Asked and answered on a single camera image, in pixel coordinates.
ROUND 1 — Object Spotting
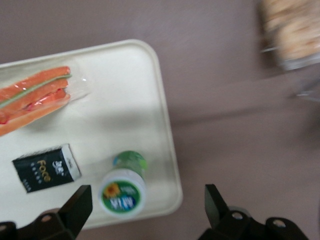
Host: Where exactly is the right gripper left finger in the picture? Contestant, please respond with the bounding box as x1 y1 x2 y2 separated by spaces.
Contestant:
0 184 94 240

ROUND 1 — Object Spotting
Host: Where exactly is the cream plastic tray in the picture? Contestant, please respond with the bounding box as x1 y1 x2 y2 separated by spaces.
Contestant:
0 38 184 230

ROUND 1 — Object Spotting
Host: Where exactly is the clear bag of cereal bars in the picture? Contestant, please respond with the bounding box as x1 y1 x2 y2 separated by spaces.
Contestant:
256 0 320 63

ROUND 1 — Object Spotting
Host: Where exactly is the green gum bottle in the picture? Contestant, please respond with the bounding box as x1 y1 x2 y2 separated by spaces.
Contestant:
97 150 149 217

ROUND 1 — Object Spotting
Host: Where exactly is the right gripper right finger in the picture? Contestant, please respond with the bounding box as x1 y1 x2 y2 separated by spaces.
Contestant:
196 183 311 240

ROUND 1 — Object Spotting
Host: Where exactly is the wrapped triangle sandwich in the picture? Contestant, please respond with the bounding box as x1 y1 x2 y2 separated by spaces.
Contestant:
0 65 94 137

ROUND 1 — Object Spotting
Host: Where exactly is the black tissue pack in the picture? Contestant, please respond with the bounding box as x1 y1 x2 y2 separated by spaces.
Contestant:
11 142 82 194

